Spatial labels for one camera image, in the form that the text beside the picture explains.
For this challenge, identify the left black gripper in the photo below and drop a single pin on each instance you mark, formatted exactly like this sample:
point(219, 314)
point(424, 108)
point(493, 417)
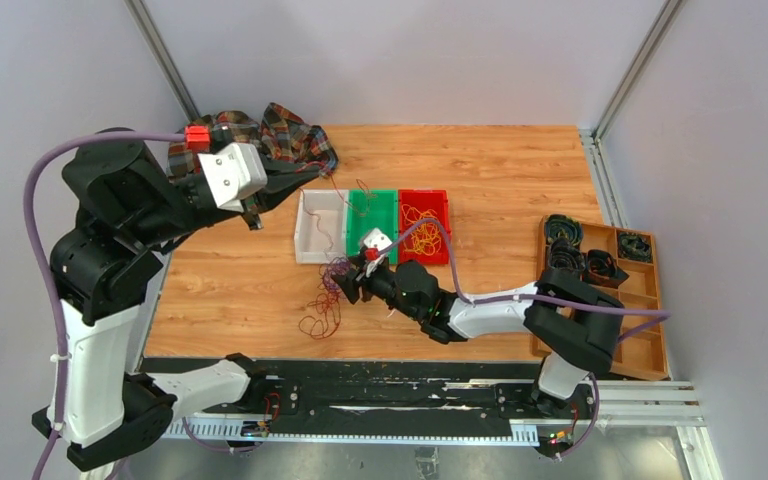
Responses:
point(280, 179)

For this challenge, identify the red plastic bin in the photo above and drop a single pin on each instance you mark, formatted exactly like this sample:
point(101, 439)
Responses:
point(426, 243)

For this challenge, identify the black coiled item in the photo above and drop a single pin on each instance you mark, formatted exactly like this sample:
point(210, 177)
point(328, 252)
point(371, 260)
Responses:
point(559, 226)
point(601, 269)
point(634, 246)
point(563, 256)

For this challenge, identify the black coiled item far right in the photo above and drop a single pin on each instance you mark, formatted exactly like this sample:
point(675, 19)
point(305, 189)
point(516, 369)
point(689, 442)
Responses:
point(634, 246)

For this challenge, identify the white plastic bin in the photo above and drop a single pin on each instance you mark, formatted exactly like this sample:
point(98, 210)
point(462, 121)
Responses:
point(320, 229)

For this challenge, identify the black coiled item lower left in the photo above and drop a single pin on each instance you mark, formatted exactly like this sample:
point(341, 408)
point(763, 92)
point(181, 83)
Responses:
point(563, 256)

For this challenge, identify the wooden compartment tray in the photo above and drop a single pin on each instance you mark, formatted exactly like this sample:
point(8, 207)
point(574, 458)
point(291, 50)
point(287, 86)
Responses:
point(643, 355)

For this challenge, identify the green plastic bin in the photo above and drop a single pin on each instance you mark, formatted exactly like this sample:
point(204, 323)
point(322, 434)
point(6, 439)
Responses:
point(369, 210)

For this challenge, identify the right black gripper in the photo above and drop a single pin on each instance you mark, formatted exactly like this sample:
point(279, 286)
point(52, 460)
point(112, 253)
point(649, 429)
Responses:
point(354, 280)

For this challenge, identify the black coiled item centre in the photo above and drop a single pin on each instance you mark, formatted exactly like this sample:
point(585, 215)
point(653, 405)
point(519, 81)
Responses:
point(601, 269)

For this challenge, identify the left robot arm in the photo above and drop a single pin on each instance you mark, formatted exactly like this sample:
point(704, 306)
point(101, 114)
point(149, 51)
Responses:
point(140, 195)

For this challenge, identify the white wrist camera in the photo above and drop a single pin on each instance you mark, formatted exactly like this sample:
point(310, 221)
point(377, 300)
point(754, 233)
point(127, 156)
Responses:
point(233, 174)
point(375, 244)

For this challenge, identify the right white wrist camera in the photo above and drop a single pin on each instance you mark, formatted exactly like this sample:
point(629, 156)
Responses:
point(375, 244)

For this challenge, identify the black coiled item upper left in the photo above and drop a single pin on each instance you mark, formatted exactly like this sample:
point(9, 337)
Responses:
point(559, 226)

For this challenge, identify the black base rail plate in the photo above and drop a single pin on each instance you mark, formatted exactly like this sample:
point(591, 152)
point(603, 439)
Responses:
point(400, 398)

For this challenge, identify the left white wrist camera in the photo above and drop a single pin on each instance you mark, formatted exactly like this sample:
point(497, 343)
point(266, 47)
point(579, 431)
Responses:
point(233, 174)

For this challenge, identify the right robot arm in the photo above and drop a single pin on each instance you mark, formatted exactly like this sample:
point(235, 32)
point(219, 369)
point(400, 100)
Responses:
point(578, 322)

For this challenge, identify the plaid cloth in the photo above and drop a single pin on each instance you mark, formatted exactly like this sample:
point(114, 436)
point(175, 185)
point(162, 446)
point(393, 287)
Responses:
point(279, 135)

